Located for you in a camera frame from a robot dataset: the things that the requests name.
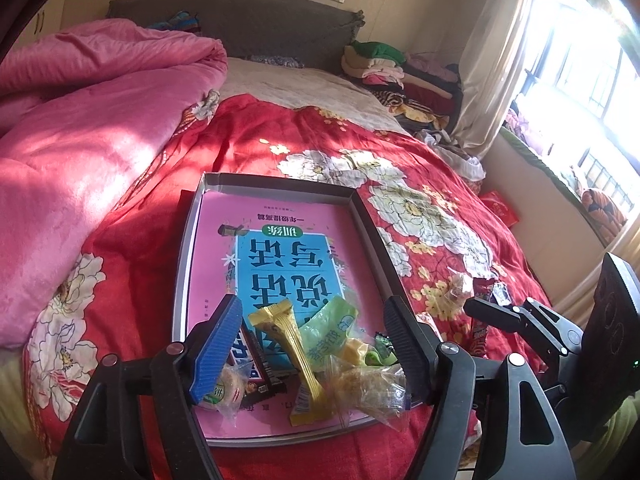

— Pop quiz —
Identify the orange flower cushion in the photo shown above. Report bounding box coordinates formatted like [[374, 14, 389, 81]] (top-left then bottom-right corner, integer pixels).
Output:
[[580, 187, 628, 248]]

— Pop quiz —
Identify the pink quilt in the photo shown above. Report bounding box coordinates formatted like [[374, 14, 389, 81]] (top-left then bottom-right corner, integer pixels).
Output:
[[0, 17, 230, 351]]

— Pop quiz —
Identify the brown chocolate bar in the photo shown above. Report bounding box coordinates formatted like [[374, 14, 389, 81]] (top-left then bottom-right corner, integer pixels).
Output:
[[227, 327, 288, 406]]

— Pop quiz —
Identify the light green snack packet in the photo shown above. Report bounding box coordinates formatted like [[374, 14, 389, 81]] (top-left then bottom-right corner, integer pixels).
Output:
[[297, 295, 361, 376]]

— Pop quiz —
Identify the purple cloth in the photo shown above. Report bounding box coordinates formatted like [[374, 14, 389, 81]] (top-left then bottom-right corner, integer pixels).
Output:
[[505, 107, 538, 146]]

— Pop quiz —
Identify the grey cardboard tray box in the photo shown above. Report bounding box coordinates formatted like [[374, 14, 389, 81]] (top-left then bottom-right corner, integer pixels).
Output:
[[170, 172, 436, 448]]

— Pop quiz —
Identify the red gift box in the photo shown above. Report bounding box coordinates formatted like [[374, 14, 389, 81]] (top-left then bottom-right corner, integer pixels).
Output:
[[480, 191, 521, 225]]

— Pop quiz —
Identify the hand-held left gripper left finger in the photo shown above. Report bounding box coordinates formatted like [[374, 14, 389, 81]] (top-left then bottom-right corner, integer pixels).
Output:
[[52, 294, 244, 480]]

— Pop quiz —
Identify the dark patterned cloth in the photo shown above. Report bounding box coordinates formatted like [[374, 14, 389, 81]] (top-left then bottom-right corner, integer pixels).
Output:
[[250, 55, 306, 69]]

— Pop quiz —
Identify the red floral blanket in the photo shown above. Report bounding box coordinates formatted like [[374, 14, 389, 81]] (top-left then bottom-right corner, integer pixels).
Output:
[[30, 94, 556, 480]]

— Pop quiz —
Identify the white crumpled cloth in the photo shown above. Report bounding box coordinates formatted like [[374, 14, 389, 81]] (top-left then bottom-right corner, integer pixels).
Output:
[[415, 130, 486, 181]]

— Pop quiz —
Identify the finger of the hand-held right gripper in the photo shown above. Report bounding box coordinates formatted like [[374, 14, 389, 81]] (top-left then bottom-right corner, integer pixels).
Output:
[[462, 297, 551, 341]]

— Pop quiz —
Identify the grey padded headboard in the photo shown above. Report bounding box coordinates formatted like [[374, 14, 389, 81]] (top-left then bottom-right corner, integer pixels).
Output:
[[107, 0, 366, 68]]

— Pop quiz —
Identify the beige wardrobe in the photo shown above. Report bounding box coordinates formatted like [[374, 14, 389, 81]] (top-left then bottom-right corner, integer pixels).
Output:
[[10, 0, 108, 61]]

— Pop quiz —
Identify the blue patterned pillow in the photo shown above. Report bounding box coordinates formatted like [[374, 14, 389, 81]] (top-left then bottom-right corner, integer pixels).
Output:
[[145, 10, 203, 36]]

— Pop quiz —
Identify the red snack stick packet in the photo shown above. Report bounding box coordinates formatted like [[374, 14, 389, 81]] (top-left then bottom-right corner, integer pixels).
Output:
[[470, 280, 493, 356]]

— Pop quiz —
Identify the small clear candy packet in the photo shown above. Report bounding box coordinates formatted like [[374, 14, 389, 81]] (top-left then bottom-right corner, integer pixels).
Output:
[[442, 267, 476, 308]]

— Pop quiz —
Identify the small yellow snack packet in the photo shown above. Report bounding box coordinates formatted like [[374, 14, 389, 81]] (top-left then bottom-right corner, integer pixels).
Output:
[[342, 337, 373, 363]]

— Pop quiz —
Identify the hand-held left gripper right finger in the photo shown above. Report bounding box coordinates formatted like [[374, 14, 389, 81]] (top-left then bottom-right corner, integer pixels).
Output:
[[384, 295, 583, 480]]

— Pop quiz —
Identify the pile of folded clothes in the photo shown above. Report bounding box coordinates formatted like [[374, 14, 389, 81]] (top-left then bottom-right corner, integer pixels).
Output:
[[341, 40, 463, 133]]

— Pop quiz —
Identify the person's right forearm green sleeve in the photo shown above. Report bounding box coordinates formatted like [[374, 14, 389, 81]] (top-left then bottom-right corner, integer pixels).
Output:
[[575, 400, 640, 480]]

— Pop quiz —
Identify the cream curtain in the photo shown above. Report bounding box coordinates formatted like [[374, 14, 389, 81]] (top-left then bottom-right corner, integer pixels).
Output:
[[450, 0, 551, 161], [607, 210, 640, 281]]

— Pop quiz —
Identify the dark blue snack packet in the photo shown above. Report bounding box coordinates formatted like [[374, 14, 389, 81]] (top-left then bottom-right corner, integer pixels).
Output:
[[490, 282, 516, 306]]

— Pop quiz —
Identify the green windowsill mat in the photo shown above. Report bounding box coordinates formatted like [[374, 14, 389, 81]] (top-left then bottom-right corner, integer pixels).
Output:
[[500, 127, 601, 226]]

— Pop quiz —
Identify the beige bed sheet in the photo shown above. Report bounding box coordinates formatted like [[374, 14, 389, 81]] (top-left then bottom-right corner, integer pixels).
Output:
[[217, 57, 411, 136]]

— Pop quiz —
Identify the gold snack packet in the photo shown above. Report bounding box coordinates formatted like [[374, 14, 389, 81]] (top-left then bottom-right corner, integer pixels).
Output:
[[247, 299, 333, 428]]

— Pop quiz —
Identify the green label pastry packet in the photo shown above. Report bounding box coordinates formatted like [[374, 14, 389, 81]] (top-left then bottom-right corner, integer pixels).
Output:
[[202, 362, 251, 423]]

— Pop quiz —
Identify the window with metal guard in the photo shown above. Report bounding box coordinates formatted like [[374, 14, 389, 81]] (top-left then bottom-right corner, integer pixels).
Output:
[[515, 0, 640, 211]]

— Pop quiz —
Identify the pink and blue book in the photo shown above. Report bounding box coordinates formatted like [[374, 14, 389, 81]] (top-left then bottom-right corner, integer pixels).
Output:
[[192, 187, 416, 441]]

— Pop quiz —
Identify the clear pastry packet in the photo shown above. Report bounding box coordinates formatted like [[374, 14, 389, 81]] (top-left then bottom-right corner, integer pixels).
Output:
[[325, 357, 413, 433]]

